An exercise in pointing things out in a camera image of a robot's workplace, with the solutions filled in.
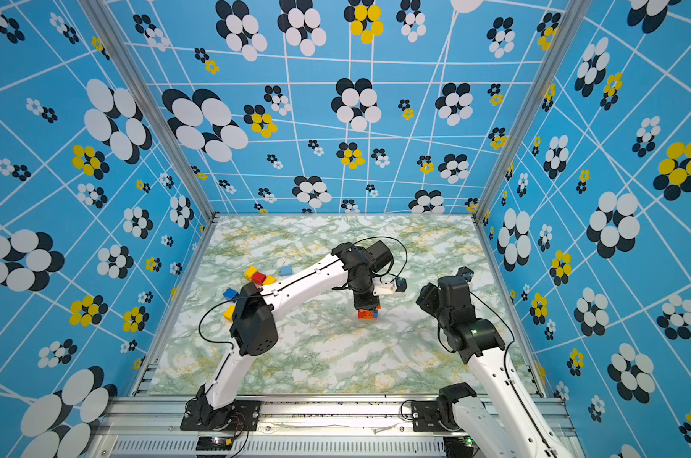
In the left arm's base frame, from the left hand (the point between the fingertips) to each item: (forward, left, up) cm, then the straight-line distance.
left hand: (377, 299), depth 84 cm
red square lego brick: (+13, +40, -8) cm, 43 cm away
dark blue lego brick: (+7, +49, -9) cm, 50 cm away
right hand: (-1, -16, +6) cm, 17 cm away
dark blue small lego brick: (-1, 0, -7) cm, 7 cm away
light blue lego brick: (+18, +32, -11) cm, 38 cm away
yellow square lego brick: (+15, +44, -8) cm, 47 cm away
